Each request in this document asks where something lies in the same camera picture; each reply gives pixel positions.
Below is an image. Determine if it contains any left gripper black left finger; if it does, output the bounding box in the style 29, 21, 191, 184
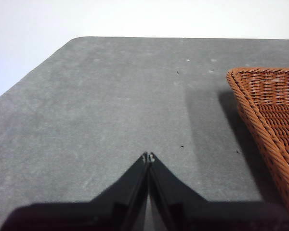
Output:
0, 151, 149, 231

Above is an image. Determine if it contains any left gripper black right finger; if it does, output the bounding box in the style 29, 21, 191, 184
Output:
149, 152, 289, 231

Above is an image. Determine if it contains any brown woven wicker basket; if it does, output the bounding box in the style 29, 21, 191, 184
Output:
226, 67, 289, 229

